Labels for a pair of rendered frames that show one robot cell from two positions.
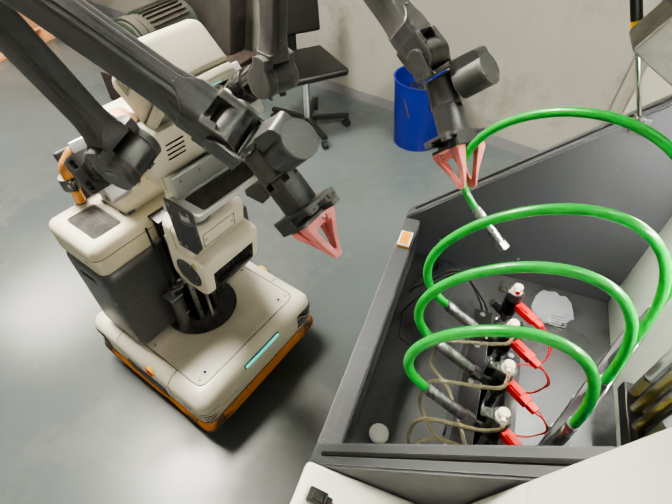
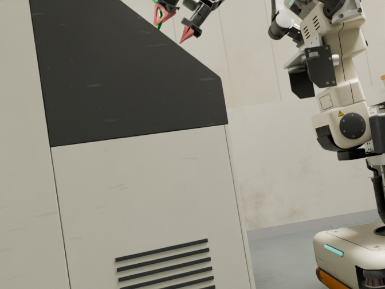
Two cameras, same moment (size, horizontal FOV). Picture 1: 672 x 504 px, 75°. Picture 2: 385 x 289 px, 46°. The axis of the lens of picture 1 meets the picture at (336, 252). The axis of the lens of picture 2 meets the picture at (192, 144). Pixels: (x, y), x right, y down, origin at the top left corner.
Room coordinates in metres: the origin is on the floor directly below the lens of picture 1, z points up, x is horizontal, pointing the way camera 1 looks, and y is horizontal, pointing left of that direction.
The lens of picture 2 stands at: (1.99, -1.25, 0.67)
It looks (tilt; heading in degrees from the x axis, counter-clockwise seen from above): 3 degrees up; 141
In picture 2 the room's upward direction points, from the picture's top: 9 degrees counter-clockwise
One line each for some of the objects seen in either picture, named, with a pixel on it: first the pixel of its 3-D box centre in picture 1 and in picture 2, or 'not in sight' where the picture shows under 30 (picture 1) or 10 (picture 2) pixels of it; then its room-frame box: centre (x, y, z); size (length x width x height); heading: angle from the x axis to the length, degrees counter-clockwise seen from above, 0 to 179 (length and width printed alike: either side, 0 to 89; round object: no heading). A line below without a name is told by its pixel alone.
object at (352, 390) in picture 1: (377, 329); not in sight; (0.57, -0.10, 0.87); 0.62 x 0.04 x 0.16; 159
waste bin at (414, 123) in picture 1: (422, 108); not in sight; (2.73, -0.58, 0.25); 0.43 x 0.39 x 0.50; 53
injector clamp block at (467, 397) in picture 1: (479, 404); not in sight; (0.37, -0.28, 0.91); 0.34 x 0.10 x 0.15; 159
